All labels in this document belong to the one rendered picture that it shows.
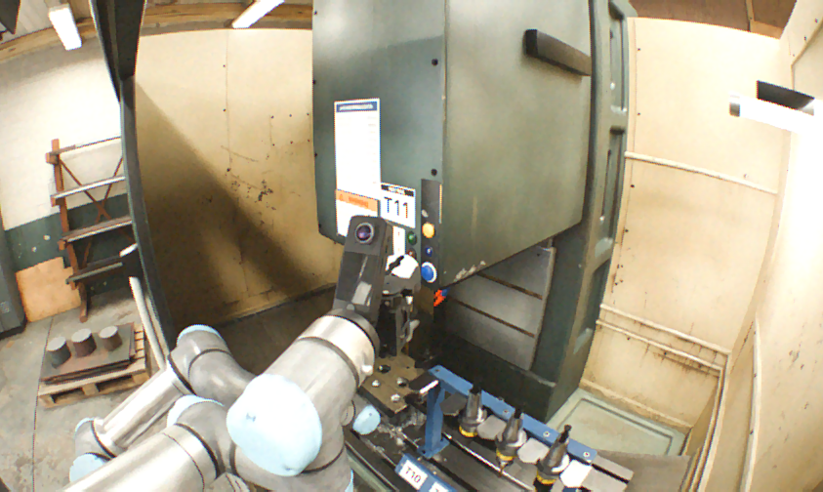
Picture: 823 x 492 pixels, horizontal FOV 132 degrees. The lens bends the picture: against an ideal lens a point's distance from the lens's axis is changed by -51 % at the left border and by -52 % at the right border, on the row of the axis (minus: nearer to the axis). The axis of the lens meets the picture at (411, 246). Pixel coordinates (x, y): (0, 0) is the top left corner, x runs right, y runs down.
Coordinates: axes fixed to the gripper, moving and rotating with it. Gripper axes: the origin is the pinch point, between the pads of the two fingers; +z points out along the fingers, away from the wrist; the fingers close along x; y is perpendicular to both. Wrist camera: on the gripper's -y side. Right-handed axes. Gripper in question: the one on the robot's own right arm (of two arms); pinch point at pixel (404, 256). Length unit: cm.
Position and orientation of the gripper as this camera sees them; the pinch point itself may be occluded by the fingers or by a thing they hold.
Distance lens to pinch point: 54.3
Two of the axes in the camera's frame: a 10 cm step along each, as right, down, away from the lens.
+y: 0.0, 9.4, 3.5
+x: 9.5, 1.0, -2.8
